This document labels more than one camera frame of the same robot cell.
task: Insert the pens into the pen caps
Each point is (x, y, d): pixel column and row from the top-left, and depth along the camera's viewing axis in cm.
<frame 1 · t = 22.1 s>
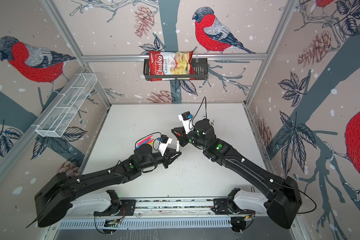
left hand: (179, 153, 71), fingers closed
right hand: (169, 134, 70), fingers closed
upper pink highlighter: (144, 140, 100), point 2 cm above the table
blue highlighter: (145, 141, 100), point 2 cm above the table
lower pink highlighter: (150, 141, 101), on the table

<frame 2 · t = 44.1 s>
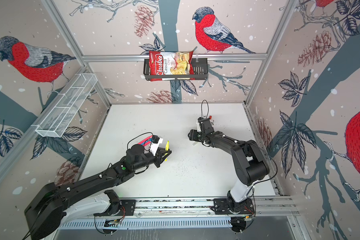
left hand: (169, 152, 74), fingers closed
right hand: (189, 137, 94), fingers open
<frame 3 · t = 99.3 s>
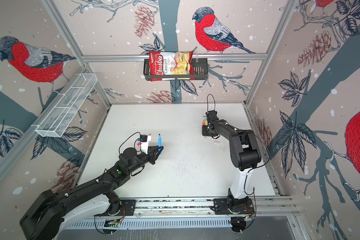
left hand: (161, 148, 76), fingers closed
right hand: (204, 133, 100), fingers open
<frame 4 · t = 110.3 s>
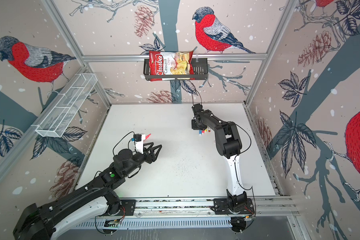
left hand: (156, 145, 73), fingers open
right hand: (195, 128, 105), fingers closed
